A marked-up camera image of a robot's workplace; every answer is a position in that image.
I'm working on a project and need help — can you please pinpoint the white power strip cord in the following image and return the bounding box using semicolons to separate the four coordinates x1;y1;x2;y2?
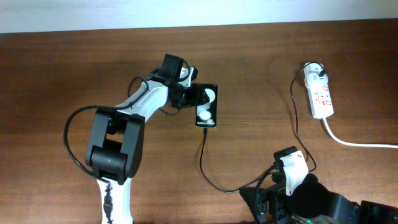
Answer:
321;117;398;149

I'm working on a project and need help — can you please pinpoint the white charger adapter plug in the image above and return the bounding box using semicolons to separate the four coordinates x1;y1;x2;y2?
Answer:
304;72;328;89

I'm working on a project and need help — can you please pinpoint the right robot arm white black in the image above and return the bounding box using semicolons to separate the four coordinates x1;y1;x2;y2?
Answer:
239;174;397;224

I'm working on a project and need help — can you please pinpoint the white power strip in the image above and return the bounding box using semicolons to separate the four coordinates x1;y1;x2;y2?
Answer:
304;62;334;119

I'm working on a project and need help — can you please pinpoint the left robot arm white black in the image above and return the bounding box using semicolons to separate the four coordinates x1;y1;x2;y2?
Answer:
86;67;218;223

